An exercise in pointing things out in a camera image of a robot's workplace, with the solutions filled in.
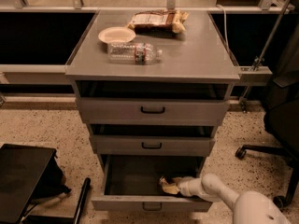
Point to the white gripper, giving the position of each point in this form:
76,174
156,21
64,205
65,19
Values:
186,187

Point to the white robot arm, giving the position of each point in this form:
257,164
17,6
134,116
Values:
249,207

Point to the bottom grey drawer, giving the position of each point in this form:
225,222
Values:
131,183

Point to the grey drawer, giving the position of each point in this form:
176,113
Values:
131,183
152,112
151,145

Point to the grey drawer cabinet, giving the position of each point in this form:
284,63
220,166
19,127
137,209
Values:
194,66

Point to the middle grey drawer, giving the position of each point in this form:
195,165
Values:
151,145

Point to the top grey drawer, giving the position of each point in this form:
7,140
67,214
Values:
152,112

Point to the black tube on floor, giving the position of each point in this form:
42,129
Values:
81,200

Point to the black bag on floor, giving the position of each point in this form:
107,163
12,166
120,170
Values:
51,183

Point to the black office chair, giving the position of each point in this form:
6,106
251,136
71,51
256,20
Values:
281,119

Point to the clear plastic water bottle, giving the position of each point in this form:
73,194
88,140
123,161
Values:
141,53

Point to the brown snack bag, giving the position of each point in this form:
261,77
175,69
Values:
163,19

